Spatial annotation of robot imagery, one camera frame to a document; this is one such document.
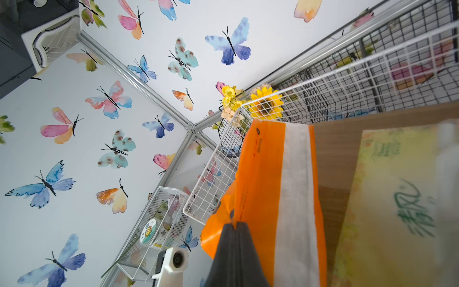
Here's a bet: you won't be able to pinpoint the white wire three-tier shelf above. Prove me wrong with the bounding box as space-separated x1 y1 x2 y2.
185 1 459 287

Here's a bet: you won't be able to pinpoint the glass jar with green lid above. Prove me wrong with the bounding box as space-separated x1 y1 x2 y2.
139 218 161 248

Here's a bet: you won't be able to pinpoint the orange tissue pack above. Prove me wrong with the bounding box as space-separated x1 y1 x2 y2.
201 120 327 287

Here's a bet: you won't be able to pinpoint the green tissue pack with tissue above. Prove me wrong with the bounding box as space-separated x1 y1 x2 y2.
331 120 459 287

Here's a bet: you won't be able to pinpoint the artificial flowers in white pot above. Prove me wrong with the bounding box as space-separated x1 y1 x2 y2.
212 81 284 159

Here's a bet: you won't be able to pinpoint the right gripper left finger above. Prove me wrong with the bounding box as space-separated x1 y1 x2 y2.
204 224 237 287

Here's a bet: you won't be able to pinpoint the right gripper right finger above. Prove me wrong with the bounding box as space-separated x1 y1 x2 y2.
235 222 270 287

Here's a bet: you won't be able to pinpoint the white mesh wall basket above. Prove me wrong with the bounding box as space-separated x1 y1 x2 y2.
117 187 189 282

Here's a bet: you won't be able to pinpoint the white air vent unit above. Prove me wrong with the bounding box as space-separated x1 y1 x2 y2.
21 8 81 73

